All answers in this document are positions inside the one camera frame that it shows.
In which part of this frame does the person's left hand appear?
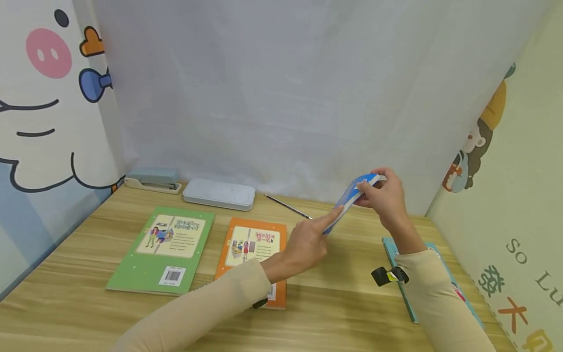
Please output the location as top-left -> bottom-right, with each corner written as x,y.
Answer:
273,206 -> 345,281

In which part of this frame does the person's right hand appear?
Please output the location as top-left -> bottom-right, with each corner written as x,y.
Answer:
354,168 -> 408,230

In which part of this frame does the blue book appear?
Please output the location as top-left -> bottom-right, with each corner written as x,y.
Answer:
322,173 -> 383,235

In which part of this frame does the person's right forearm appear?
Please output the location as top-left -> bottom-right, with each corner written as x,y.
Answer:
386,215 -> 498,352

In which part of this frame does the person's left forearm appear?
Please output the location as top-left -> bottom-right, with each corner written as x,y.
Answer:
112,258 -> 287,352

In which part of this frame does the black pencil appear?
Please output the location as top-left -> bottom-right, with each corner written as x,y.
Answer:
264,194 -> 313,220

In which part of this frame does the orange book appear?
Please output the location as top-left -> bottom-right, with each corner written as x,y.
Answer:
214,217 -> 288,310

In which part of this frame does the teal book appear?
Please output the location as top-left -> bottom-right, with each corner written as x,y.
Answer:
381,237 -> 484,329

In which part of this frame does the grey pencil case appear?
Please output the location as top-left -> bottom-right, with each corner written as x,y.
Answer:
182,178 -> 256,212

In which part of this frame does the green book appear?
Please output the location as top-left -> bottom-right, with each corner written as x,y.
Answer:
106,206 -> 216,296

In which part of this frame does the grey-blue stapler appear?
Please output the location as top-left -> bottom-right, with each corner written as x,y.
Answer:
124,168 -> 182,195

